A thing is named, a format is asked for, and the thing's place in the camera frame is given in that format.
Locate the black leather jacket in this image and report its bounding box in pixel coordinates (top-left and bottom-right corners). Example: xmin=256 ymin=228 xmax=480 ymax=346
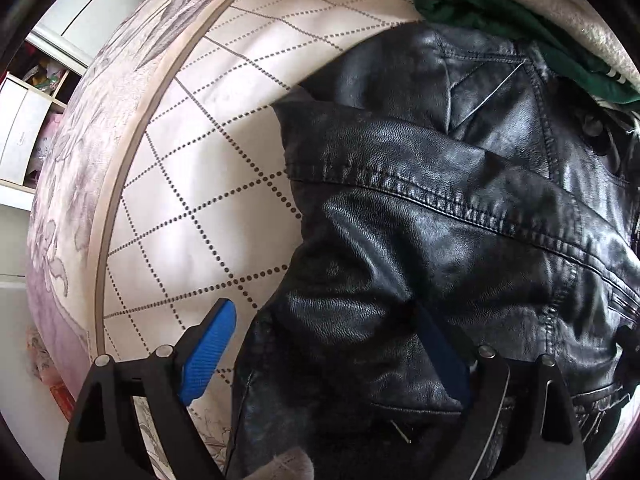
xmin=226 ymin=22 xmax=639 ymax=479

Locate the floral bed sheet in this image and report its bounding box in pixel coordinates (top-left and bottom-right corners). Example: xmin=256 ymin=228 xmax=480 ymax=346
xmin=27 ymin=0 xmax=416 ymax=463

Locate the white drawer unit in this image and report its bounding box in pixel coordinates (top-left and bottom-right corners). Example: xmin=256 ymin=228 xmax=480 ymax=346
xmin=1 ymin=74 xmax=66 ymax=211

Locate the green knit garment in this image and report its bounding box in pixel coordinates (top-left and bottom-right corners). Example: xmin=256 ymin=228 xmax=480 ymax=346
xmin=412 ymin=0 xmax=639 ymax=110

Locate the white wardrobe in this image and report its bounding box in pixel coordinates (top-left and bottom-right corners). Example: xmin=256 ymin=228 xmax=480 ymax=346
xmin=26 ymin=0 xmax=143 ymax=75

